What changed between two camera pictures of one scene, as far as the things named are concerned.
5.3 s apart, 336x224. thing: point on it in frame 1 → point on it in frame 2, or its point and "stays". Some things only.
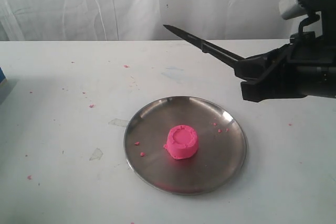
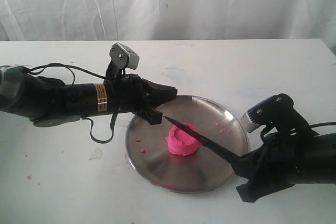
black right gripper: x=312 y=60 → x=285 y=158
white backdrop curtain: x=138 y=6 stays
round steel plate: x=221 y=150 stays
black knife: x=214 y=51 → x=207 y=141
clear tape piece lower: x=96 y=155 stays
